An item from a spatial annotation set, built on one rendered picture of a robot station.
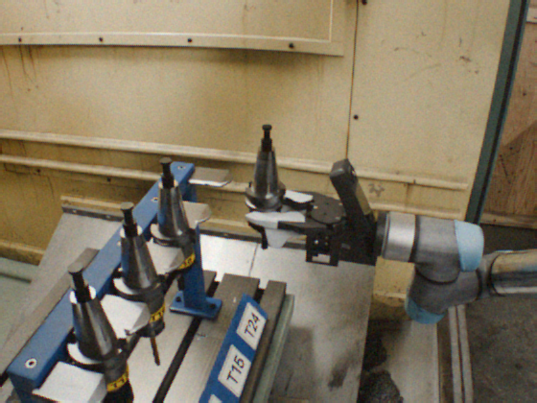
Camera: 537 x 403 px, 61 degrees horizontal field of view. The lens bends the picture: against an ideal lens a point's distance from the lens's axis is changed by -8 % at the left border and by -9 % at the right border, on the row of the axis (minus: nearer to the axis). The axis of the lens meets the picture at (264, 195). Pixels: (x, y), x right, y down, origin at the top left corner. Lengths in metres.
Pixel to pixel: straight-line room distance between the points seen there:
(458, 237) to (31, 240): 1.32
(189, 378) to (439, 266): 0.47
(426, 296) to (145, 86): 0.77
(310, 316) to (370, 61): 0.59
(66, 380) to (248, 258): 0.80
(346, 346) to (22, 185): 1.03
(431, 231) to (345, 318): 0.48
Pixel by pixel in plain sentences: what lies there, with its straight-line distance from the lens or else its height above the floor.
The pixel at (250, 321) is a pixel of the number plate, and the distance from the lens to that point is 0.94.
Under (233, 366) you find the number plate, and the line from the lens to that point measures 0.86.
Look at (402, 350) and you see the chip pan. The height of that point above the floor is 0.65.
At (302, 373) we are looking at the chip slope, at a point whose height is 0.72.
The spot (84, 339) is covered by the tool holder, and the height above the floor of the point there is 1.25.
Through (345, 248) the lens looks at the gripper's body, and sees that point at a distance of 0.77.
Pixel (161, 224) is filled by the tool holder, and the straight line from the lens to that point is 0.67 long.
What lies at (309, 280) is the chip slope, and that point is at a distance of 1.21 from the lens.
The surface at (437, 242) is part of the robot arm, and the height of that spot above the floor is 1.19.
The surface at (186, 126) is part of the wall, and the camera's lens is 1.17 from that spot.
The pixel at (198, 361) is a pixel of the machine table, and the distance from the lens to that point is 0.93.
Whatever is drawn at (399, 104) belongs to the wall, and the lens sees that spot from 1.05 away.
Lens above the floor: 1.62
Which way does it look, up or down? 32 degrees down
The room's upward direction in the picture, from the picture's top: straight up
